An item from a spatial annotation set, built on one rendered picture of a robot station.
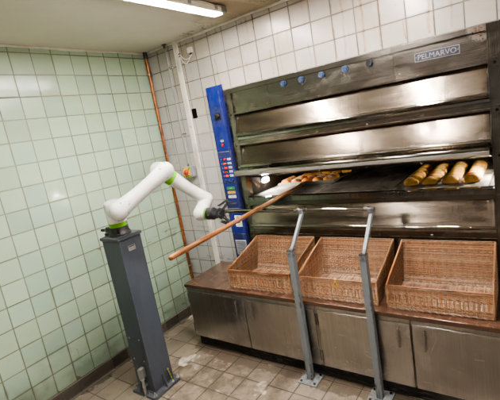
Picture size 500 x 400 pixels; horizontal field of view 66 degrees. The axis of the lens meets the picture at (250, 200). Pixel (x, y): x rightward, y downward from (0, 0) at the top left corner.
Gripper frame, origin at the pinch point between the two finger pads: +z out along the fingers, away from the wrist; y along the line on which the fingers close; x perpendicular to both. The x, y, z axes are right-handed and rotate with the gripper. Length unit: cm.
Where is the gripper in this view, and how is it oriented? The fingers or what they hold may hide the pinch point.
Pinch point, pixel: (236, 213)
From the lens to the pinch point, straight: 273.5
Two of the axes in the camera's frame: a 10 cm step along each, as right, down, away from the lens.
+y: 1.7, 9.7, 1.9
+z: 8.2, -0.3, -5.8
